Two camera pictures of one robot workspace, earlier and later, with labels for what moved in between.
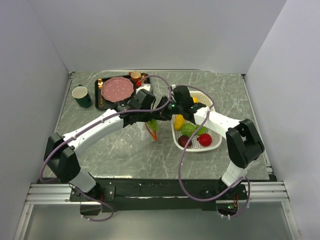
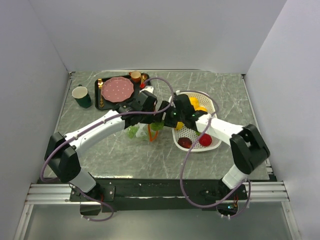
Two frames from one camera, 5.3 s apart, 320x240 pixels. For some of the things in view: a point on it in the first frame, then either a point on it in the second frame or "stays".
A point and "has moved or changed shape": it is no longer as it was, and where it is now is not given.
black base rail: x=162 y=195 stays
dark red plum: x=182 y=140 stays
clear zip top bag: x=137 y=138 has moved or changed shape
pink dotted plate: x=116 y=89 stays
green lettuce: x=153 y=124 to x=132 y=130
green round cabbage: x=188 y=129 to x=157 y=126
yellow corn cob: x=179 y=122 stays
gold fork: x=100 y=83 stays
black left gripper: x=148 y=117 stays
